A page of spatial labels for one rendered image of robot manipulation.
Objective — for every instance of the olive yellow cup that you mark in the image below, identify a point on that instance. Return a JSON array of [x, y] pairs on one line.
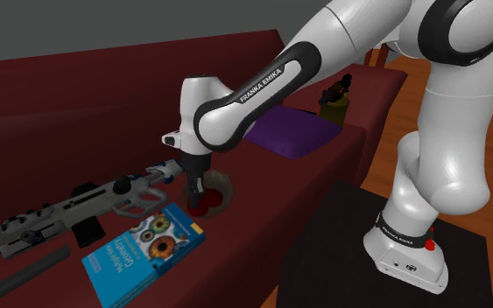
[[335, 113]]

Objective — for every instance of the red round object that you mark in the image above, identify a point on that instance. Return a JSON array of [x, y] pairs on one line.
[[212, 200]]

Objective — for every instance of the dark grey tube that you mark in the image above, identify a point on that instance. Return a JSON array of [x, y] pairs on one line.
[[15, 277]]

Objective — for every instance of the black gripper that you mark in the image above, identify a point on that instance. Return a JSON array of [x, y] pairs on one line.
[[196, 164]]

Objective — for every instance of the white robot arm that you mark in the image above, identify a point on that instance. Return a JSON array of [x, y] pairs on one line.
[[446, 128]]

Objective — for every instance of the purple cushion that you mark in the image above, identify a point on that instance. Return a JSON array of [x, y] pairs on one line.
[[293, 132]]

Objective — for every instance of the dark red sofa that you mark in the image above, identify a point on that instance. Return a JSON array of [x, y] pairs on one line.
[[58, 111]]

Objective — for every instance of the blue book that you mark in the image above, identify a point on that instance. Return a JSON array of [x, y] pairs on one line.
[[143, 256]]

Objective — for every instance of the brown bowl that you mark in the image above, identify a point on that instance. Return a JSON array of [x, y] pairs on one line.
[[224, 187]]

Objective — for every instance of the grey toy gun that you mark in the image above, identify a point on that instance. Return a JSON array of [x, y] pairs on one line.
[[84, 204]]

